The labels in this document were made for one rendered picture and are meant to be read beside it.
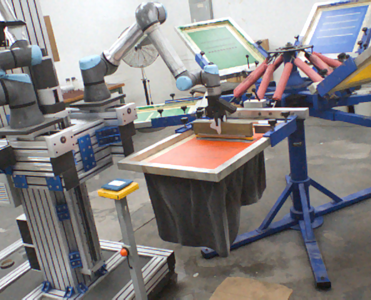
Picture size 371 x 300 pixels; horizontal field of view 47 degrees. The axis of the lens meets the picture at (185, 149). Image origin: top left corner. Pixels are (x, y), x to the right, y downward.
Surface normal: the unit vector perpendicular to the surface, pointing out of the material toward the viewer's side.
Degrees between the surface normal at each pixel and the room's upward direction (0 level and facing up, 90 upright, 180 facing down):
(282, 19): 90
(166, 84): 90
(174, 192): 93
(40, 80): 90
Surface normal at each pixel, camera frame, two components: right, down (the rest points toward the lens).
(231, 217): 0.62, 0.20
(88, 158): 0.87, 0.01
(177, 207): -0.56, 0.36
